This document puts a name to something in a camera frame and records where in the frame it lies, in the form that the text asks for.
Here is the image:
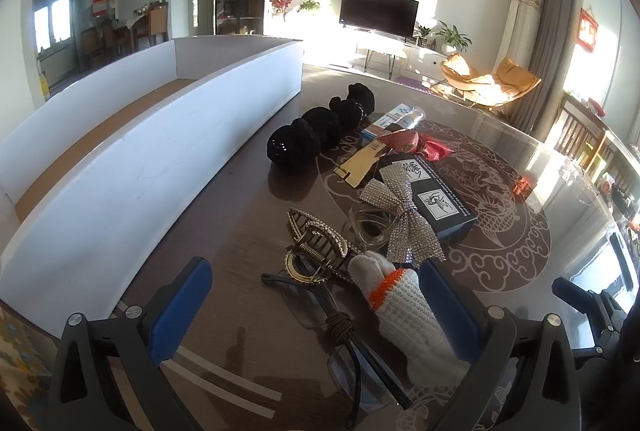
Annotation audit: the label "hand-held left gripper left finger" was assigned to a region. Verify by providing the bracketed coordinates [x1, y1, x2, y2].
[47, 256, 213, 431]

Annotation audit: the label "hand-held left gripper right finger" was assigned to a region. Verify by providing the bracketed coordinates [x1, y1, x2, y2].
[417, 258, 596, 431]

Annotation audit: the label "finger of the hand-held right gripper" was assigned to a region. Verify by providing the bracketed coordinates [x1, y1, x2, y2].
[571, 344, 621, 365]
[551, 276, 632, 352]

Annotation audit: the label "white knit glove orange band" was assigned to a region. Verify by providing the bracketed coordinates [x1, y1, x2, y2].
[347, 251, 471, 384]

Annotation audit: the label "rhinestone bow hair clip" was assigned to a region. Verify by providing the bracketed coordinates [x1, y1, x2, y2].
[357, 163, 446, 268]

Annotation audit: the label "black box with white labels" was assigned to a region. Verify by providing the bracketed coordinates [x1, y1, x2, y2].
[377, 153, 478, 244]

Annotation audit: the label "brown elastic band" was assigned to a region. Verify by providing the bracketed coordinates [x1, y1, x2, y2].
[325, 311, 358, 347]

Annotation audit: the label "clear plastic hair claw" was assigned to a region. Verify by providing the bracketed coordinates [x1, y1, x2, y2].
[341, 206, 401, 252]

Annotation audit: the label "black frame glasses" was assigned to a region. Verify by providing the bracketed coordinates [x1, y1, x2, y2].
[260, 271, 413, 414]

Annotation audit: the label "white cardboard box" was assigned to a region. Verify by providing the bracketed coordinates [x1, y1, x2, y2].
[0, 36, 305, 337]

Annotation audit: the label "gold pearl hair claw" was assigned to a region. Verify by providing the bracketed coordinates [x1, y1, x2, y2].
[284, 207, 368, 287]

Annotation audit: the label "red snack packet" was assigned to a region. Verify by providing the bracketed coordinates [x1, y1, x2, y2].
[377, 131, 456, 162]

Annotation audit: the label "gold silver cosmetic tube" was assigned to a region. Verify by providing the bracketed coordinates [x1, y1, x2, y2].
[334, 108, 427, 189]

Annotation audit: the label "brown patterned desktop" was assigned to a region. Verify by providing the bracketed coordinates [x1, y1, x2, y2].
[115, 63, 640, 431]

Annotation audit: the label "wooden slatted chair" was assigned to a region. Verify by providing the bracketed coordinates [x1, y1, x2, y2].
[555, 93, 608, 162]

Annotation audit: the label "floral cloth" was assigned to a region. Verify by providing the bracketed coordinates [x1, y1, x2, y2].
[0, 306, 56, 431]

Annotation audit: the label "blue white medicine box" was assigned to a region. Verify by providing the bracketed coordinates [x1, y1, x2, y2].
[357, 103, 416, 144]

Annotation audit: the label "orange lounge chair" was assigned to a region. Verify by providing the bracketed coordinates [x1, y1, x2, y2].
[440, 53, 501, 104]
[492, 57, 543, 112]

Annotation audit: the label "white television stand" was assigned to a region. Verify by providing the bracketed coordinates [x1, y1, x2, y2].
[355, 33, 451, 79]

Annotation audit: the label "grey curtain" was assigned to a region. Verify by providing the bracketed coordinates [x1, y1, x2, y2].
[510, 0, 586, 142]

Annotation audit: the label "covered standing air conditioner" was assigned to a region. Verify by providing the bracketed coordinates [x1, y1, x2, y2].
[492, 0, 543, 76]

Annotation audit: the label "dark dining chair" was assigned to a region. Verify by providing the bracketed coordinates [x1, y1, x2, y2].
[80, 28, 102, 68]
[102, 23, 126, 58]

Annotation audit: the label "tan backed dining chair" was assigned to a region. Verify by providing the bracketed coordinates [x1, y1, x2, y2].
[148, 6, 168, 44]

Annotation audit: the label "wooden dining table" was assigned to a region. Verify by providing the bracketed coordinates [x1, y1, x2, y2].
[112, 13, 151, 54]

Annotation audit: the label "black flat television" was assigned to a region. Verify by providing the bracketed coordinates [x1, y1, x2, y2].
[339, 0, 420, 39]

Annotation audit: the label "balcony window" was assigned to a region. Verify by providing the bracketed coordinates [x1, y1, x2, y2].
[32, 0, 71, 49]

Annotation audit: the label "red wall hanging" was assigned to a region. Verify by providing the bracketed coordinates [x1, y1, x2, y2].
[579, 8, 600, 52]

